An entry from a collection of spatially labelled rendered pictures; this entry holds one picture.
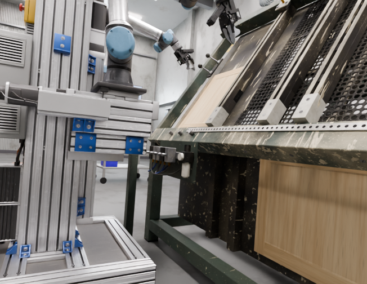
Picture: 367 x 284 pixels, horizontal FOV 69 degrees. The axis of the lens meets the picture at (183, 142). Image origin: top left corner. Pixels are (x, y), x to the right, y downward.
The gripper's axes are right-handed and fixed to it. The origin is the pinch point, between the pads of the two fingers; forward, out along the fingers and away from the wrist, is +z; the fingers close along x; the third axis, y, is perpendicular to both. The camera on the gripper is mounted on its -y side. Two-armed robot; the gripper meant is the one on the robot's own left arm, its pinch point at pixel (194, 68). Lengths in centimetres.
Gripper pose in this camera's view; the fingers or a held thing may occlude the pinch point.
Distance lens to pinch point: 223.4
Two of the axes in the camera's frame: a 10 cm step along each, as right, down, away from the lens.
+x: 5.6, -0.9, -8.2
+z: 5.8, 7.5, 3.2
